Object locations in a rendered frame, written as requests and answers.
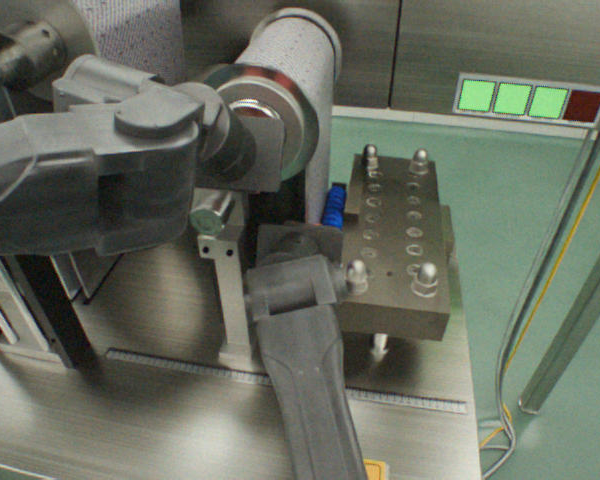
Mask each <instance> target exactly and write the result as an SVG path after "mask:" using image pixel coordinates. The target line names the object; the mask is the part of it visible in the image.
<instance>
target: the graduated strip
mask: <svg viewBox="0 0 600 480"><path fill-rule="evenodd" d="M104 358H105V359H112V360H118V361H121V362H124V363H131V364H138V365H144V366H151V367H157V368H162V369H163V370H170V371H177V372H183V373H190V374H196V375H202V376H210V378H216V379H223V380H230V381H236V382H243V383H250V384H256V385H263V386H269V387H274V384H273V382H272V379H270V377H269V376H268V374H267V373H262V372H256V371H248V370H241V369H236V368H235V367H227V366H221V365H214V364H207V363H200V362H194V361H187V360H180V359H179V358H173V357H167V356H160V355H154V354H146V353H140V352H133V350H127V349H120V348H114V347H110V348H109V349H108V351H107V353H106V354H105V356H104ZM345 390H346V396H347V398H349V399H356V400H363V401H369V402H375V403H383V404H389V405H395V406H402V407H408V408H415V409H422V410H424V409H428V410H435V411H441V412H447V413H454V414H460V415H464V414H466V415H467V407H466V403H467V401H465V400H462V401H459V400H451V399H445V398H438V397H432V396H425V395H419V394H415V395H412V394H406V393H398V392H392V391H385V390H379V389H371V388H365V387H358V386H352V385H345Z"/></svg>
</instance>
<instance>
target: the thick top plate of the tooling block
mask: <svg viewBox="0 0 600 480"><path fill-rule="evenodd" d="M360 161H361V154H357V153H355V154H354V161H353V167H352V173H351V179H350V181H351V182H363V191H362V200H361V207H360V216H358V222H357V223H356V222H346V221H344V223H343V228H342V231H343V233H344V235H345V236H344V246H343V254H342V262H341V263H340V264H343V272H344V275H345V270H346V268H347V266H348V263H349V262H350V261H351V260H354V259H358V260H361V261H363V262H364V264H365V267H366V273H367V278H366V281H367V284H368V288H367V291H366V292H365V293H363V294H361V295H350V294H348V301H345V302H341V304H338V305H337V311H338V324H339V329H344V330H353V331H360V332H368V333H376V334H383V335H391V336H398V337H406V338H414V339H421V340H429V341H436V342H442V340H443V338H444V334H445V331H446V328H447V325H448V322H449V319H450V316H451V309H450V299H449V288H448V279H447V268H446V258H445V248H444V238H443V227H442V218H441V207H440V197H439V187H438V177H437V166H436V161H430V160H428V164H427V168H428V172H427V173H426V174H424V175H416V174H413V172H411V171H410V170H409V166H410V165H411V162H412V159H407V158H394V157H386V156H381V155H377V163H378V167H377V168H375V169H371V170H368V169H364V168H361V167H360V166H359V162H360ZM427 262H429V263H432V264H434V265H435V266H436V268H437V272H438V276H437V281H438V284H437V294H436V295H435V296H434V297H433V298H429V299H424V298H420V297H417V296H416V295H414V294H413V293H412V291H411V289H410V287H411V283H412V281H413V280H414V275H415V273H417V271H418V269H419V266H420V265H421V264H424V263H427Z"/></svg>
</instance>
